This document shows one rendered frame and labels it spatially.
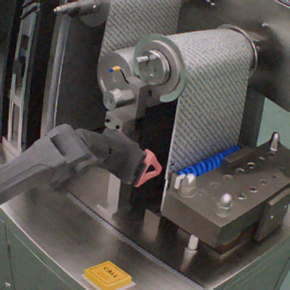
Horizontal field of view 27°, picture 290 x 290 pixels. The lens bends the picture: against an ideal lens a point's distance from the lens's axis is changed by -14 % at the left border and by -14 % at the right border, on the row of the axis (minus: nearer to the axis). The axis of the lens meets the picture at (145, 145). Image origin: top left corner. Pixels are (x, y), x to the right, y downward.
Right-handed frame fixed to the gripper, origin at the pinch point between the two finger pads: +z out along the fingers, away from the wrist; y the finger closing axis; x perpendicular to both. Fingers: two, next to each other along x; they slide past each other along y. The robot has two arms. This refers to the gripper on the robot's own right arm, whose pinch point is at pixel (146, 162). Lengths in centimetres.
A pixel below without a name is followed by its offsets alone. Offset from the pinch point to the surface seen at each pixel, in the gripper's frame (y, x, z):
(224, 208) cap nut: 16.5, -0.5, 7.6
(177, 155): -0.8, 2.8, 9.2
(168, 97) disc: -3.1, 12.8, 0.9
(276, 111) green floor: -122, 20, 270
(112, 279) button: 11.4, -22.4, -7.1
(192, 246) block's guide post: 11.2, -12.5, 13.4
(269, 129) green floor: -109, 8, 246
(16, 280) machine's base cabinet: -24, -52, 5
